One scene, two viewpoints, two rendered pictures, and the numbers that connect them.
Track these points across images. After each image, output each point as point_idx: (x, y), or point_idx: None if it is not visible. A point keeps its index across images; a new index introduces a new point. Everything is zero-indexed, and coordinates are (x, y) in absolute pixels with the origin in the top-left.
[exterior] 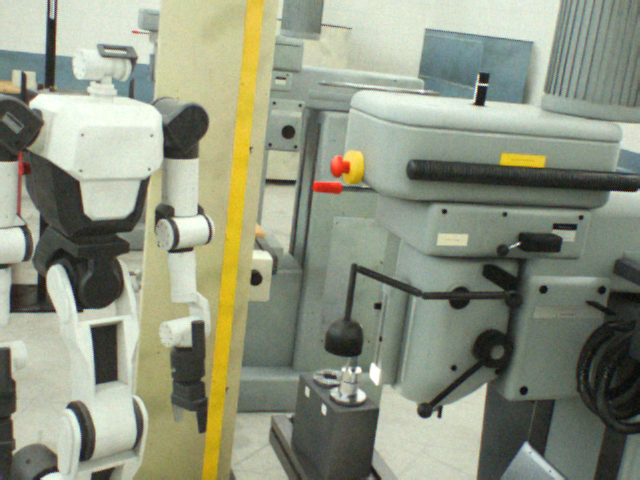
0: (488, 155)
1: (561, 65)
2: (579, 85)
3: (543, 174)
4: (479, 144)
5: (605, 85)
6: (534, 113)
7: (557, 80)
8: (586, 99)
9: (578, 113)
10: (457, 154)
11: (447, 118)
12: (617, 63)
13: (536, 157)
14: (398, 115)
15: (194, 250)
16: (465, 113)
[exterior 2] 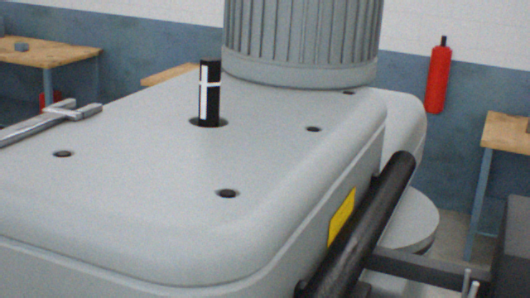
0: (320, 237)
1: (281, 12)
2: (321, 41)
3: (379, 224)
4: (315, 229)
5: (358, 36)
6: (301, 111)
7: (277, 36)
8: (334, 61)
9: (327, 85)
10: (296, 271)
11: (287, 219)
12: (367, 0)
13: (350, 194)
14: (208, 269)
15: None
16: (296, 185)
